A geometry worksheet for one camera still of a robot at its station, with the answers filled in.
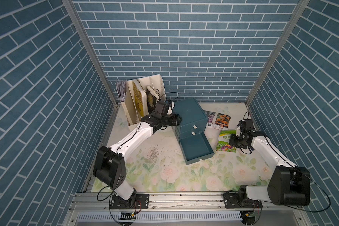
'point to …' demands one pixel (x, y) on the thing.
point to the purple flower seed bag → (210, 115)
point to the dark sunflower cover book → (152, 97)
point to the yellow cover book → (141, 99)
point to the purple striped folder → (121, 85)
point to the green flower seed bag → (222, 144)
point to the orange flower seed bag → (221, 122)
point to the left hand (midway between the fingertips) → (183, 120)
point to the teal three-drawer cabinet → (189, 132)
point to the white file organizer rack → (129, 107)
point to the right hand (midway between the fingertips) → (232, 142)
